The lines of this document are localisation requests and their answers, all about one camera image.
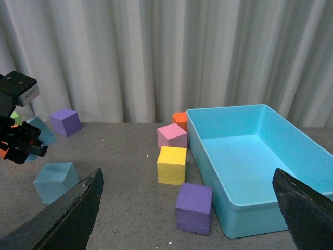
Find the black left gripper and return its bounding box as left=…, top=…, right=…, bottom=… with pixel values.
left=1, top=93, right=48, bottom=164

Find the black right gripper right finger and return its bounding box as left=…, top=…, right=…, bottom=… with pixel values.
left=272, top=168, right=332, bottom=249

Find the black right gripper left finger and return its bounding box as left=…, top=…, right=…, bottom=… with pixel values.
left=1, top=168, right=104, bottom=249

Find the light blue dented foam block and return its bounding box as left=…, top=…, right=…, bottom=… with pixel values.
left=27, top=117, right=57, bottom=146

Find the light blue smooth foam block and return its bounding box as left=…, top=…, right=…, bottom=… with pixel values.
left=33, top=162, right=79, bottom=204

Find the green foam block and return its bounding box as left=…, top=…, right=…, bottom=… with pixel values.
left=10, top=111, right=23, bottom=126

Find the purple foam block at back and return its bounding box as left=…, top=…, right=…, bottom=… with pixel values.
left=49, top=108, right=82, bottom=137

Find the purple foam block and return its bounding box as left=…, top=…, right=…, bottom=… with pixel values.
left=49, top=108, right=82, bottom=137
left=175, top=183, right=213, bottom=236

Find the light blue plastic bin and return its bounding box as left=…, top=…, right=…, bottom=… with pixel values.
left=187, top=104, right=332, bottom=239

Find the purple foam block in front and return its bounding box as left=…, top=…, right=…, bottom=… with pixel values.
left=175, top=183, right=213, bottom=236

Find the yellow foam block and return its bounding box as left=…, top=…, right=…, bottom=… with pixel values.
left=157, top=146, right=187, bottom=185

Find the grey curtain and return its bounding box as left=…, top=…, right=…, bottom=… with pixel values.
left=1, top=1, right=332, bottom=127

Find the pink foam block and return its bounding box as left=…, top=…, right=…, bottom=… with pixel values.
left=157, top=123, right=187, bottom=149

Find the orange foam block near bin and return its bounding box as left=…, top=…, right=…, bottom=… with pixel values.
left=172, top=112, right=188, bottom=131

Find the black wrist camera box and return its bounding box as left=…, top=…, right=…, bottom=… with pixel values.
left=1, top=71, right=40, bottom=107

